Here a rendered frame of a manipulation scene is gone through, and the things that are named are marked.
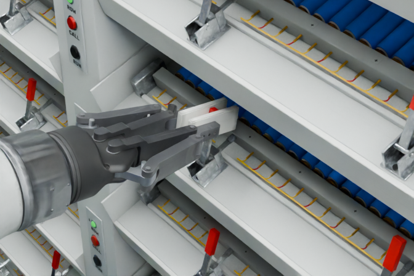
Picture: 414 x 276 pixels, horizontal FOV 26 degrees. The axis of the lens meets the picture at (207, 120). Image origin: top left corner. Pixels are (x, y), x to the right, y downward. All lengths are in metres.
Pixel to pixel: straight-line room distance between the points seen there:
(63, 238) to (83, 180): 0.67
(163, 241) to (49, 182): 0.42
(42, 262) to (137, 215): 0.51
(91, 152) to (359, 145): 0.26
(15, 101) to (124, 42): 0.42
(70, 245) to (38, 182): 0.69
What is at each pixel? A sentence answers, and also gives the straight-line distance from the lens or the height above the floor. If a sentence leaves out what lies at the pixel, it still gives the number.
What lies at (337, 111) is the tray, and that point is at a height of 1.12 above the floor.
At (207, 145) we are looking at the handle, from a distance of 1.03.
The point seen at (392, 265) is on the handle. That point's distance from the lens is 0.88.
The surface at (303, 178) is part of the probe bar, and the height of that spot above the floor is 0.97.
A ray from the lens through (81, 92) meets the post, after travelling 1.19.
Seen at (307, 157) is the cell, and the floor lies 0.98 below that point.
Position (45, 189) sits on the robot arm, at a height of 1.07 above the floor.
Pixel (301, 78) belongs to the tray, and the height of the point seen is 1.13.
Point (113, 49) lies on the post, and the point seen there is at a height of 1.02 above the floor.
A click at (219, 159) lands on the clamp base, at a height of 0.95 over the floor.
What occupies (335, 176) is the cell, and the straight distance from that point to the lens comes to 0.99.
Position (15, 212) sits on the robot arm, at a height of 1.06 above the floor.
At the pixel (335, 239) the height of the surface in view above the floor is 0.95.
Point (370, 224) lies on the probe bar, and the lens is 0.95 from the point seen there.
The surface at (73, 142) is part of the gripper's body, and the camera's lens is 0.88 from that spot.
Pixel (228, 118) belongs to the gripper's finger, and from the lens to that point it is 1.01.
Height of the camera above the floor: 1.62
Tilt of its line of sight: 37 degrees down
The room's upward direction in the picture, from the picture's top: straight up
